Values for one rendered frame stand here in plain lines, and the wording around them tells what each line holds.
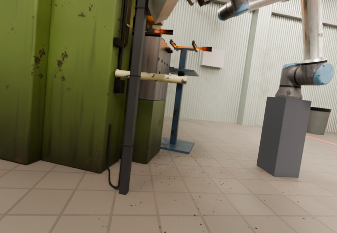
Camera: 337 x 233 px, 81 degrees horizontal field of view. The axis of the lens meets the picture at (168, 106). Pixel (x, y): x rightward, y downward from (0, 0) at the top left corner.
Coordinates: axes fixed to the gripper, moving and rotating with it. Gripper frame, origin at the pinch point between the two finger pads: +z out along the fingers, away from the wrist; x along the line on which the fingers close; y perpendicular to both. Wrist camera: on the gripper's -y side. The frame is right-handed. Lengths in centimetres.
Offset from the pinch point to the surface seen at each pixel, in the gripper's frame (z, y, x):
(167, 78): 25.3, 37.4, 2.6
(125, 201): 72, 82, -17
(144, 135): 51, 69, 31
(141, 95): 42, 42, 34
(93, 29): 52, -6, 18
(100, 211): 81, 77, -25
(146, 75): 35.0, 30.8, 8.2
